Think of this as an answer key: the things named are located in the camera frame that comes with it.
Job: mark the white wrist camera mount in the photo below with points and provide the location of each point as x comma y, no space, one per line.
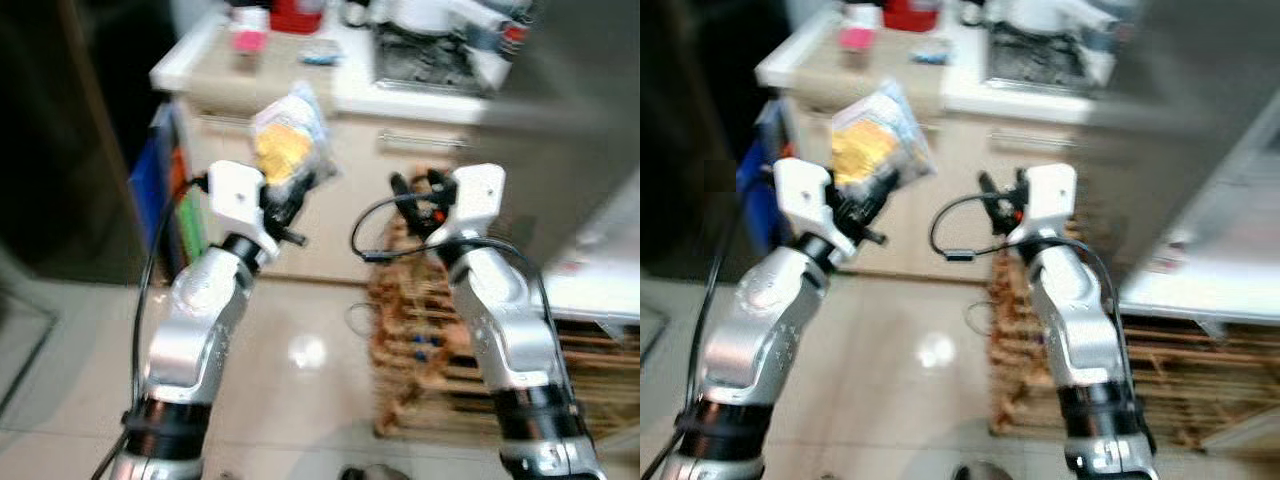
1050,195
235,195
478,195
805,195

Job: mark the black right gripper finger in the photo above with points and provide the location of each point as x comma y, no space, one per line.
989,192
401,192

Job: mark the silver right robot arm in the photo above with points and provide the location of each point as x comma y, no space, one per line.
500,330
1080,340

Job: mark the beige kitchen cabinet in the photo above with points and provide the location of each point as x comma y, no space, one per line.
960,150
350,160

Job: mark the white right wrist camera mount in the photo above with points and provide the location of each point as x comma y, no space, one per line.
1050,195
478,195

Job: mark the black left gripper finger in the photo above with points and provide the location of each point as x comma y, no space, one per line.
883,185
312,185

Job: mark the black gas hob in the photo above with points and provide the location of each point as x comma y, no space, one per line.
430,65
1040,60

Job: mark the white fridge door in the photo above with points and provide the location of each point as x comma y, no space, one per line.
1210,260
600,270

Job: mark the red plastic board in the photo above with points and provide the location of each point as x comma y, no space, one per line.
180,165

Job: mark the green plastic board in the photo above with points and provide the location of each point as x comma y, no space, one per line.
192,230

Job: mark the small blue packet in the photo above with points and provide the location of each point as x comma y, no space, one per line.
928,52
320,55

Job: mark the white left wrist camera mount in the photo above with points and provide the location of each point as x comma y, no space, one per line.
805,195
235,195

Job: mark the clear plastic food bag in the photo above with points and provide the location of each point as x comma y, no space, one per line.
282,150
865,150

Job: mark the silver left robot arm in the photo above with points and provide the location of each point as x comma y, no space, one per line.
750,340
190,330

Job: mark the red coffee machine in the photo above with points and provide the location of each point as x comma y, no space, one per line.
910,14
295,15

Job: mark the robot right leg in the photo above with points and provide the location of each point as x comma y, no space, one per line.
980,474
370,474

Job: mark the pink plastic container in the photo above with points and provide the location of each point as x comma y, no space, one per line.
250,42
860,40

